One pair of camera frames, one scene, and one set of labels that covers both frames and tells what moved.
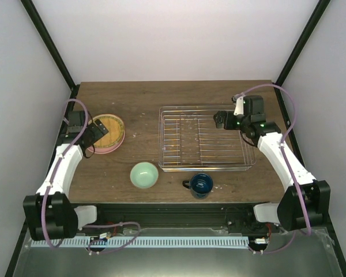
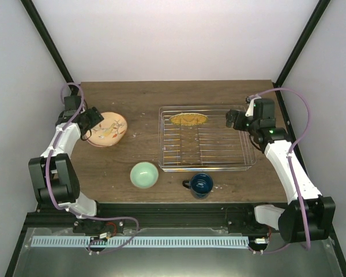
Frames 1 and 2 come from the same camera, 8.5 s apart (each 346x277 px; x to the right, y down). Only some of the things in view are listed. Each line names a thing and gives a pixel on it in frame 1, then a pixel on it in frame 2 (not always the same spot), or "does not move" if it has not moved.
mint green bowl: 144,175 does not move
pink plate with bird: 97,150 -> 110,131
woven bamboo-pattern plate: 116,131 -> 188,119
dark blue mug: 200,185 does not move
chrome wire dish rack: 188,140 does not move
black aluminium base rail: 128,218 does not move
